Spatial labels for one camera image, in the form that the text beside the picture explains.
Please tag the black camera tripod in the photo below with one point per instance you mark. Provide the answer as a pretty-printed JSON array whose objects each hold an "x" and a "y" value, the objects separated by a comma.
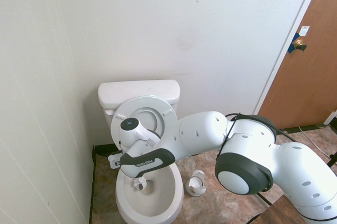
[{"x": 264, "y": 199}]

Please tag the dark wooden table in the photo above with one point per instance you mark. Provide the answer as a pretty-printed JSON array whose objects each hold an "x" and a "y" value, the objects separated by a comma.
[{"x": 279, "y": 212}]

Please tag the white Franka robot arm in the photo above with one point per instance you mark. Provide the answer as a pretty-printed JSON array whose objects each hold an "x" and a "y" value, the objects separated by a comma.
[{"x": 200, "y": 134}]

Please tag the white tank lid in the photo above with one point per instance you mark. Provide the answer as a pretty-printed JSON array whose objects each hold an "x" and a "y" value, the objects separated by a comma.
[{"x": 137, "y": 90}]

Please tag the white flat board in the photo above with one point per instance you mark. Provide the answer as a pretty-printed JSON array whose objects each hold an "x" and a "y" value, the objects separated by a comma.
[{"x": 332, "y": 117}]

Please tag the white door label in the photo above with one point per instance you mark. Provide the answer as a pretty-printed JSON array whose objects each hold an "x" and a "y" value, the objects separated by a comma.
[{"x": 304, "y": 31}]

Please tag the brown wooden door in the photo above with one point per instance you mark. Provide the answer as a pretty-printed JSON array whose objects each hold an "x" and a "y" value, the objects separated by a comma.
[{"x": 310, "y": 76}]

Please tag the white toilet seat lid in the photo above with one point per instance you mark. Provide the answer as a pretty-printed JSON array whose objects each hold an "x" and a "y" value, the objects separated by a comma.
[{"x": 150, "y": 103}]

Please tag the white toilet brush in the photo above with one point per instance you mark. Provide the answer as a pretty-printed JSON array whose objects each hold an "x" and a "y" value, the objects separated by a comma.
[{"x": 138, "y": 183}]

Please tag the brass door knob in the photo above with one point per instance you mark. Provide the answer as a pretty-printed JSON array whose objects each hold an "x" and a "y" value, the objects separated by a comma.
[{"x": 299, "y": 44}]

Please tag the white toilet brush holder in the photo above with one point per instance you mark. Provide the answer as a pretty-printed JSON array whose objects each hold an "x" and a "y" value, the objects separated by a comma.
[{"x": 195, "y": 191}]

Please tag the white door frame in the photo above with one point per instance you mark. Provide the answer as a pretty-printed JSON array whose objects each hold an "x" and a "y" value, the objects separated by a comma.
[{"x": 304, "y": 11}]

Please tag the white toilet tank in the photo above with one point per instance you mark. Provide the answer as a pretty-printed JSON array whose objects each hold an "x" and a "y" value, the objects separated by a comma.
[{"x": 105, "y": 121}]

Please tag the white flush lever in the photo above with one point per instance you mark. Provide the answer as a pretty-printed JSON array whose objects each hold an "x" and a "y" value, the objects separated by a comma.
[{"x": 109, "y": 112}]

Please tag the white toilet bowl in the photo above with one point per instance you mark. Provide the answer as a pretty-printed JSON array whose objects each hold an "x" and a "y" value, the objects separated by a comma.
[{"x": 158, "y": 208}]

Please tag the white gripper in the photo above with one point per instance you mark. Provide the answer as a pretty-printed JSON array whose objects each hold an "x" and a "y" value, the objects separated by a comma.
[{"x": 114, "y": 160}]

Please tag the blue tape strip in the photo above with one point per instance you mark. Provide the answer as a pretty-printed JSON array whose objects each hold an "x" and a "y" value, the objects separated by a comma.
[{"x": 291, "y": 48}]

